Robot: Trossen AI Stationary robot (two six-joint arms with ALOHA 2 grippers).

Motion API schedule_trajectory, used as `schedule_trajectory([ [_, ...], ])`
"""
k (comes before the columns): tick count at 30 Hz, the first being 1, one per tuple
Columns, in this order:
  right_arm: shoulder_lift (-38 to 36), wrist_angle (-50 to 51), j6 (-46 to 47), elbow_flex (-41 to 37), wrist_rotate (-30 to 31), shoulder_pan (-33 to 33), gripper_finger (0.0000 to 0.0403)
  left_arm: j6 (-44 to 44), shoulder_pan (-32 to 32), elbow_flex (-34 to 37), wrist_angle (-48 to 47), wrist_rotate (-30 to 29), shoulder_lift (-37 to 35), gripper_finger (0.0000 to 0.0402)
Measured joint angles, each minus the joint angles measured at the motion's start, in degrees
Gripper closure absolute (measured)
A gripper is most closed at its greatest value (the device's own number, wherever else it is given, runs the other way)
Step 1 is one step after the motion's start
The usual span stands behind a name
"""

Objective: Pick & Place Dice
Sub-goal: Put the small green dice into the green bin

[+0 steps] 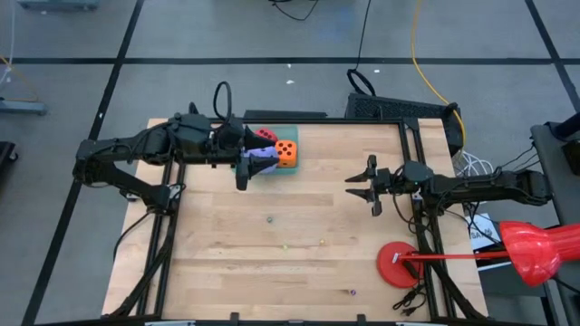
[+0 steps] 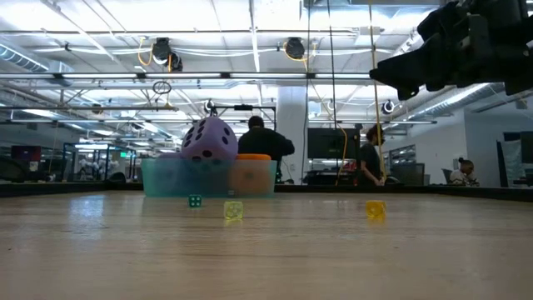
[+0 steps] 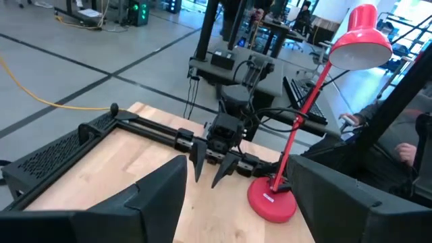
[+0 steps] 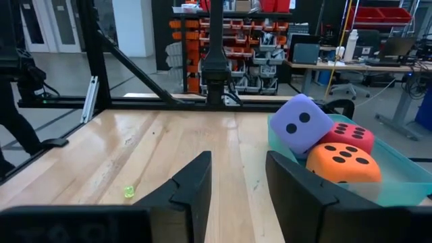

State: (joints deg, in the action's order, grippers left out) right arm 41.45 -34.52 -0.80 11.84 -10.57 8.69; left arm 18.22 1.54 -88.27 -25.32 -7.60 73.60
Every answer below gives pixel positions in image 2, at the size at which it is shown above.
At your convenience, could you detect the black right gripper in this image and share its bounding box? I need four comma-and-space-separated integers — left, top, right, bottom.
369, 0, 533, 102

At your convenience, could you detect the small yellow die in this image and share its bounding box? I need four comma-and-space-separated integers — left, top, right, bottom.
365, 200, 387, 219

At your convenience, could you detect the large orange foam die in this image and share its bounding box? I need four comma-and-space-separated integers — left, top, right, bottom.
229, 153, 274, 195

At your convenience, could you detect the small lime die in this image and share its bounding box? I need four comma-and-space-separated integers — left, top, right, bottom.
223, 201, 245, 221

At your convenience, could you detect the person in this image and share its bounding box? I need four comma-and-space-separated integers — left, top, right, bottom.
358, 123, 387, 188
449, 157, 481, 188
237, 115, 296, 184

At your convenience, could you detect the black monitor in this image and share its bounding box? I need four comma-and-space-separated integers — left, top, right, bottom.
306, 127, 361, 161

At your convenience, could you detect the white square pillar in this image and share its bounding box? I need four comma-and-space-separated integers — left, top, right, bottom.
276, 86, 309, 184

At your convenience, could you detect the teal translucent plastic bin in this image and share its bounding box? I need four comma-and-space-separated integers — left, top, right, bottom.
140, 157, 278, 198

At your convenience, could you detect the long ceiling light strip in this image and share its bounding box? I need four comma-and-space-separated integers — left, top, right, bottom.
0, 71, 533, 81

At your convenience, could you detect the dark framed work station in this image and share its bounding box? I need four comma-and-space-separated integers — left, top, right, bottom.
62, 143, 137, 183

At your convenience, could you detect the dark red box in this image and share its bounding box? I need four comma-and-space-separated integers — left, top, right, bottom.
11, 145, 42, 163

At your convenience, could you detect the long black cable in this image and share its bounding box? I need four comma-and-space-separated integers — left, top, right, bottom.
326, 0, 339, 130

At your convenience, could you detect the yellow reel cord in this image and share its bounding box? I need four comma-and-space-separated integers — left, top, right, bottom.
284, 40, 347, 176

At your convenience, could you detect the black gantry frame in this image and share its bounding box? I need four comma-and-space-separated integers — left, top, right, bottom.
209, 103, 278, 184

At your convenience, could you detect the black hanging ring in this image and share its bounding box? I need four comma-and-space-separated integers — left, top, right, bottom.
152, 80, 172, 96

